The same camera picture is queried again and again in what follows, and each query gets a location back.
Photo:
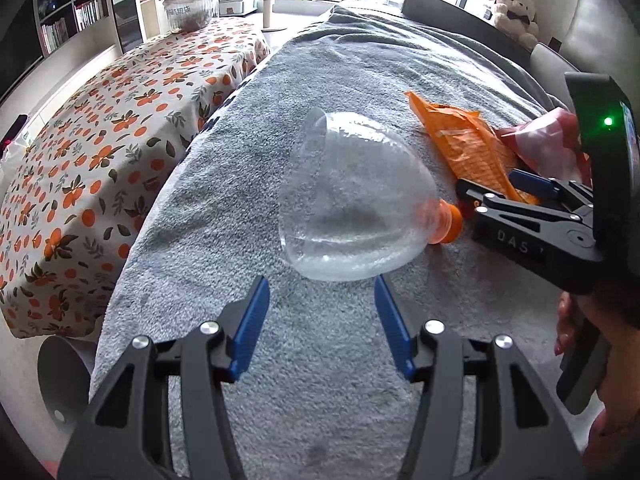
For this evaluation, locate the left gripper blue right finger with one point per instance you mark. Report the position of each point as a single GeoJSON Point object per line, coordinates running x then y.
{"type": "Point", "coordinates": [395, 328]}

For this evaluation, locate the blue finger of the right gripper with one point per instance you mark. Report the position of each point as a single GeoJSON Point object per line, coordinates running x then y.
{"type": "Point", "coordinates": [471, 195]}
{"type": "Point", "coordinates": [540, 187]}

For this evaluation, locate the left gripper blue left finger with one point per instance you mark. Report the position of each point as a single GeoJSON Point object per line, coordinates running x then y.
{"type": "Point", "coordinates": [248, 317]}

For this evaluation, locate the orange snack bag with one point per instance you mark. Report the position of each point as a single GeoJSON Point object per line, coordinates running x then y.
{"type": "Point", "coordinates": [470, 147]}

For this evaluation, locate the clear bottle orange cap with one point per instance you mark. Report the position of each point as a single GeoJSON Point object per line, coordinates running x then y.
{"type": "Point", "coordinates": [357, 201]}

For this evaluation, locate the round trash bin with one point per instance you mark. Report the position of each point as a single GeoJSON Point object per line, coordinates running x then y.
{"type": "Point", "coordinates": [64, 369]}

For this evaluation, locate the person's right hand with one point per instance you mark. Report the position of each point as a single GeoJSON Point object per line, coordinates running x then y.
{"type": "Point", "coordinates": [614, 435]}

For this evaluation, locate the red white snack bag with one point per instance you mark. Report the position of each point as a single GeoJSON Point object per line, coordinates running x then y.
{"type": "Point", "coordinates": [550, 145]}

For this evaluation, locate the grey leather sofa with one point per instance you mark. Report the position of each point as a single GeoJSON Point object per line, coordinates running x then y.
{"type": "Point", "coordinates": [600, 39]}

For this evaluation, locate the white plush sheep toy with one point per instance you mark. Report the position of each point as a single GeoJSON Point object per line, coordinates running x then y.
{"type": "Point", "coordinates": [516, 19]}

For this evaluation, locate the orange floral tablecloth table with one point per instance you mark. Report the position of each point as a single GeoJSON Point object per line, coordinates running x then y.
{"type": "Point", "coordinates": [86, 183]}

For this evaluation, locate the clear plastic jar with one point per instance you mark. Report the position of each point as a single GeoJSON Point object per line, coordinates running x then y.
{"type": "Point", "coordinates": [189, 15]}

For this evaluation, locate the black television screen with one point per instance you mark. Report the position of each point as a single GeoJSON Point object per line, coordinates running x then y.
{"type": "Point", "coordinates": [20, 49]}

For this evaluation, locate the dark bookshelf unit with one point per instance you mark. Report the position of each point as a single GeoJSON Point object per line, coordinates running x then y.
{"type": "Point", "coordinates": [59, 21]}

